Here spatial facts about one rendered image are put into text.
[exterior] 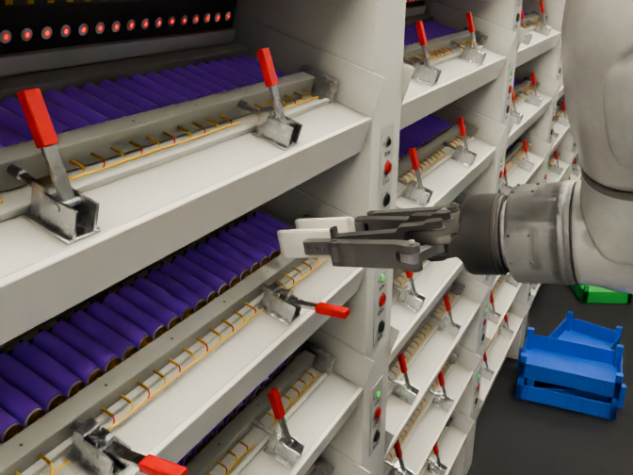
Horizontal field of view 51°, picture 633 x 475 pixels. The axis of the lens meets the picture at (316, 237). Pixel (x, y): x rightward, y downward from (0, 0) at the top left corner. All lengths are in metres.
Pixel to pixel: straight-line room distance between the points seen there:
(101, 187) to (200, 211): 0.08
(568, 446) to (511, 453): 0.18
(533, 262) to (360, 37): 0.35
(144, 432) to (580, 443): 1.73
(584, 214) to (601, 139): 0.09
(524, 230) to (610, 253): 0.07
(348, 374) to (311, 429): 0.12
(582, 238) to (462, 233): 0.10
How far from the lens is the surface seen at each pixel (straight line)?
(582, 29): 0.46
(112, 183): 0.51
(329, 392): 0.92
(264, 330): 0.69
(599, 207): 0.54
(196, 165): 0.56
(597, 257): 0.57
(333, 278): 0.80
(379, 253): 0.61
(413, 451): 1.44
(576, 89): 0.49
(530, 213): 0.58
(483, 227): 0.59
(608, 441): 2.21
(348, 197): 0.84
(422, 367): 1.34
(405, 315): 1.13
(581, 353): 2.41
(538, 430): 2.18
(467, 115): 1.50
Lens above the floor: 1.28
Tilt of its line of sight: 22 degrees down
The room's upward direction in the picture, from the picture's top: straight up
